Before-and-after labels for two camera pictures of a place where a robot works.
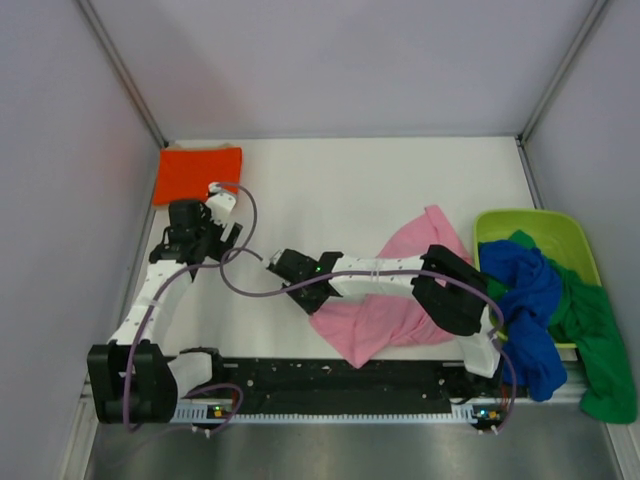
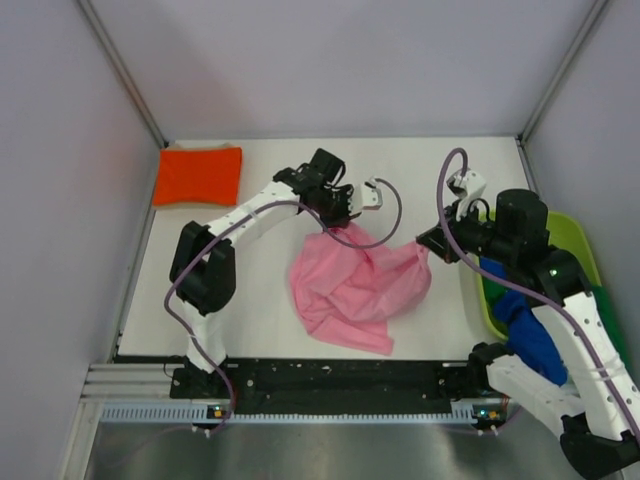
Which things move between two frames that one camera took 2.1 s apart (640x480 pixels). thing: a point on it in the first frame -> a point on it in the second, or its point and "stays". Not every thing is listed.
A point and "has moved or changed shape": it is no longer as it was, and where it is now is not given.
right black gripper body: [308, 302] -> [474, 235]
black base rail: [327, 386] stays
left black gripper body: [209, 234] -> [332, 207]
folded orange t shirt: [184, 174] stays
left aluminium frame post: [121, 70] stays
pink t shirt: [359, 324] has moved or changed shape
